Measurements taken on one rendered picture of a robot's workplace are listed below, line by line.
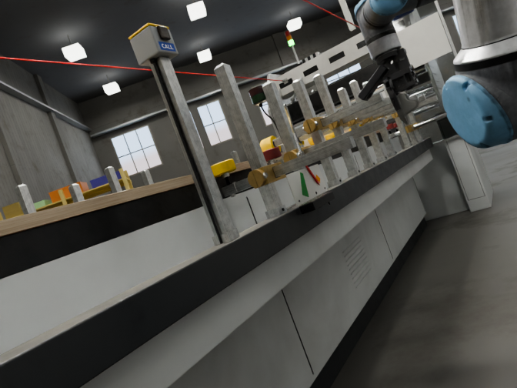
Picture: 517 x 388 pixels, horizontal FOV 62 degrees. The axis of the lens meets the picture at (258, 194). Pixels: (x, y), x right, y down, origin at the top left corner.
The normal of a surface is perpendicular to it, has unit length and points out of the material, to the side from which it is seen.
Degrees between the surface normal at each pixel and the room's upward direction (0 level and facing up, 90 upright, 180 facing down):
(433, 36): 90
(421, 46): 90
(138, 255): 90
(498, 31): 104
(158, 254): 90
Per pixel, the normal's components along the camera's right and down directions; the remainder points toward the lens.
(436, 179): -0.49, 0.19
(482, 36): -0.66, 0.44
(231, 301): 0.80, -0.30
